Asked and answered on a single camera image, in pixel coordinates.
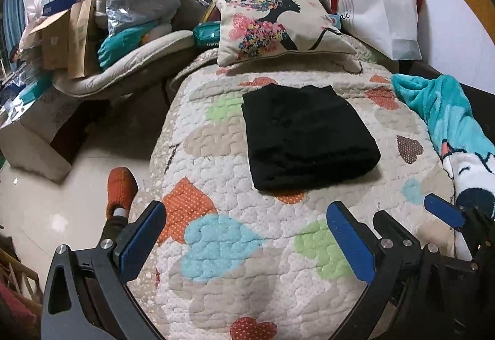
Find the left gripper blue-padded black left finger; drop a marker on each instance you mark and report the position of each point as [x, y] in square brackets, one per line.
[86, 293]

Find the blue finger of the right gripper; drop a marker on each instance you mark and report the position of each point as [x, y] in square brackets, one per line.
[445, 211]

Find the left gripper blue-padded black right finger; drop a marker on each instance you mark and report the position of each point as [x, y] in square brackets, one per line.
[373, 262]

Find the black pants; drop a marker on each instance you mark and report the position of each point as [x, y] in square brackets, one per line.
[305, 138]

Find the teal fleece blanket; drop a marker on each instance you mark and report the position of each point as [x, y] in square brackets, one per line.
[467, 155]

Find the orange slipper foot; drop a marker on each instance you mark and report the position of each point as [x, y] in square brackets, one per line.
[121, 190]

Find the heart-patterned quilt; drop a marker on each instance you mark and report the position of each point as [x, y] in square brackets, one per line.
[235, 263]

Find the low beige table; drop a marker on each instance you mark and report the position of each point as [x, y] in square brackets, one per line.
[45, 135]

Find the white paper shopping bag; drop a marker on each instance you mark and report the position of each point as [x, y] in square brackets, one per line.
[388, 26]

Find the beige cushioned chair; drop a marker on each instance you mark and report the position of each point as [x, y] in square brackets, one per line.
[144, 66]

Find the teal cushion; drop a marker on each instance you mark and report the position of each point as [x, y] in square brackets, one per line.
[118, 45]

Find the brown cardboard box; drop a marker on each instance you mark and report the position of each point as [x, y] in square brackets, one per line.
[67, 41]

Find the floral lady print pillow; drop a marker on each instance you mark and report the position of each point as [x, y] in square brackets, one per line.
[252, 29]

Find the teal tissue pack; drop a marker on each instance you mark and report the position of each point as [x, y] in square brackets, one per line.
[207, 35]

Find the teal curtain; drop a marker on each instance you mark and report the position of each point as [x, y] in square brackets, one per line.
[13, 22]

